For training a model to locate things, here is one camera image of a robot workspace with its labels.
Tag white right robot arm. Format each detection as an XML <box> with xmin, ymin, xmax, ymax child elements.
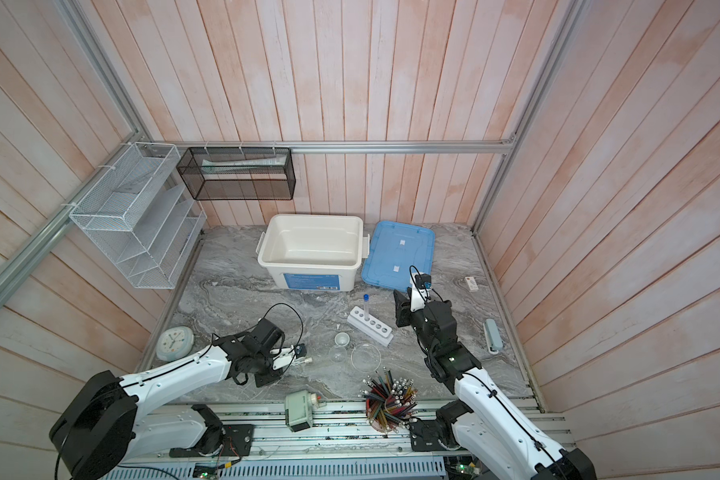
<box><xmin>393</xmin><ymin>288</ymin><xmax>597</xmax><ymax>479</ymax></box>

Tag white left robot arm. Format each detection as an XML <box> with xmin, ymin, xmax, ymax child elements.
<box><xmin>49</xmin><ymin>318</ymin><xmax>303</xmax><ymax>479</ymax></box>

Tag white test tube rack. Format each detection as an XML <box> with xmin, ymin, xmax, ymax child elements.
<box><xmin>347</xmin><ymin>306</ymin><xmax>394</xmax><ymax>347</ymax></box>

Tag blue plastic bin lid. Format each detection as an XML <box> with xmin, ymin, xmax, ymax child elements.
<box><xmin>361</xmin><ymin>221</ymin><xmax>436</xmax><ymax>291</ymax></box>

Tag large clear petri dish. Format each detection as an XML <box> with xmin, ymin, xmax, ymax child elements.
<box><xmin>350</xmin><ymin>343</ymin><xmax>381</xmax><ymax>374</ymax></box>

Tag small glass dish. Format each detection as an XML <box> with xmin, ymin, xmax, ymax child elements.
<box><xmin>334</xmin><ymin>332</ymin><xmax>351</xmax><ymax>347</ymax></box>

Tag green white box device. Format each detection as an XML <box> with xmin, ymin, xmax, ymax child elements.
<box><xmin>285</xmin><ymin>390</ymin><xmax>323</xmax><ymax>432</ymax></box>

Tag cup of coloured pencils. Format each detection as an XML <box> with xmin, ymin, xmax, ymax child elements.
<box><xmin>361</xmin><ymin>370</ymin><xmax>418</xmax><ymax>434</ymax></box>

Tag white plastic storage bin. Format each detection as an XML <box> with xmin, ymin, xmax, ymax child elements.
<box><xmin>256</xmin><ymin>214</ymin><xmax>370</xmax><ymax>292</ymax></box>

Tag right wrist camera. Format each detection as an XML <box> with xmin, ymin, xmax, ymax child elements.
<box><xmin>410</xmin><ymin>273</ymin><xmax>432</xmax><ymax>312</ymax></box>

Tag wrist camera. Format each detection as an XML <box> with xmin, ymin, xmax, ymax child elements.
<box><xmin>270</xmin><ymin>343</ymin><xmax>306</xmax><ymax>370</ymax></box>
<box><xmin>410</xmin><ymin>273</ymin><xmax>432</xmax><ymax>312</ymax></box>

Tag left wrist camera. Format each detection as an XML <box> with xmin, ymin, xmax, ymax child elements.
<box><xmin>270</xmin><ymin>343</ymin><xmax>306</xmax><ymax>370</ymax></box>

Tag round white wall clock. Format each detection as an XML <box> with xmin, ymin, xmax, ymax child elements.
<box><xmin>155</xmin><ymin>326</ymin><xmax>195</xmax><ymax>362</ymax></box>

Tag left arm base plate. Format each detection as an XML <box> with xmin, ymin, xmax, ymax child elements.
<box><xmin>169</xmin><ymin>424</ymin><xmax>255</xmax><ymax>458</ymax></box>

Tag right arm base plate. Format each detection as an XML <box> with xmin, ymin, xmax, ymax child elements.
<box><xmin>408</xmin><ymin>417</ymin><xmax>465</xmax><ymax>452</ymax></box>

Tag white wire wall rack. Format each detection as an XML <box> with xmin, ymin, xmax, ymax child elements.
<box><xmin>70</xmin><ymin>143</ymin><xmax>207</xmax><ymax>290</ymax></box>

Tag black mesh wall shelf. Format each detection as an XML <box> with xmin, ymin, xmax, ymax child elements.
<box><xmin>177</xmin><ymin>146</ymin><xmax>297</xmax><ymax>201</ymax></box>

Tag aluminium horizontal wall rail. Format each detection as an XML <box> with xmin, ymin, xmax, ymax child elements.
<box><xmin>173</xmin><ymin>140</ymin><xmax>514</xmax><ymax>155</ymax></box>

